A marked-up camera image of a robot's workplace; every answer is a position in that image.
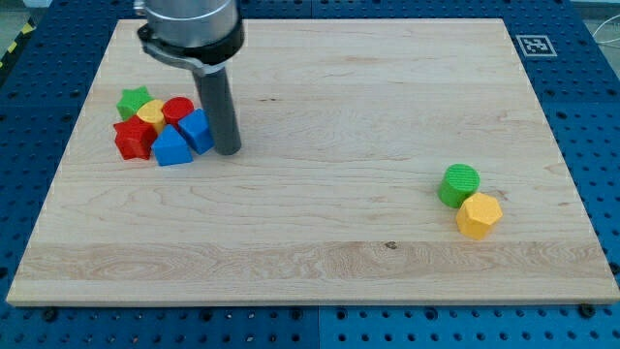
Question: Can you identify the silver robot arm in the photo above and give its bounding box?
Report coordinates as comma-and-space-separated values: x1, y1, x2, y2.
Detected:
134, 0, 244, 78

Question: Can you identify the blue cube block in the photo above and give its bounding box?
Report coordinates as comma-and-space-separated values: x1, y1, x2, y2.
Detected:
178, 109, 214, 154

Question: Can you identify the wooden board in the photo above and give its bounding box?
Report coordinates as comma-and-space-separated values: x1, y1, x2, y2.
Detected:
7, 18, 619, 306

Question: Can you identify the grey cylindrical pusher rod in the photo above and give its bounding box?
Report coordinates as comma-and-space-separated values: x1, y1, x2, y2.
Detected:
193, 68, 241, 155

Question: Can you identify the blue triangle block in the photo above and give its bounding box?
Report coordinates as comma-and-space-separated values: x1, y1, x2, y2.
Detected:
151, 125, 193, 166

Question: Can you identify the green cylinder block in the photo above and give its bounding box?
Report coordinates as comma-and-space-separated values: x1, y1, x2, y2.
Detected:
438, 164, 481, 208

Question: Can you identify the red cylinder block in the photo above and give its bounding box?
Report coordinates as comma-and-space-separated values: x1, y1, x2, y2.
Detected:
162, 97, 195, 128

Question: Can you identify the yellow half-round block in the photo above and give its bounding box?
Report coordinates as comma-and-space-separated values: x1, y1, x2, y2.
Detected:
137, 99, 166, 134

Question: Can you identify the yellow hexagon block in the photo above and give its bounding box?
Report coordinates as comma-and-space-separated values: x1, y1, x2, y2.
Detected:
455, 193, 503, 240

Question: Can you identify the red star block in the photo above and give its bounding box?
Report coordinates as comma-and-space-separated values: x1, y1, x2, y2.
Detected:
113, 114, 158, 160

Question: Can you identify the green star block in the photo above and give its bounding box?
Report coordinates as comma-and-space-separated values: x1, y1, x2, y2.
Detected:
116, 85, 153, 121

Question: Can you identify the white fiducial marker tag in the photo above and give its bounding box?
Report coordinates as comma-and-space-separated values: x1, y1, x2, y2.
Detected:
515, 35, 557, 57

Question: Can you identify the white cable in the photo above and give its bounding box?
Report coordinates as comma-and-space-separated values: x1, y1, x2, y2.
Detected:
591, 13, 620, 48

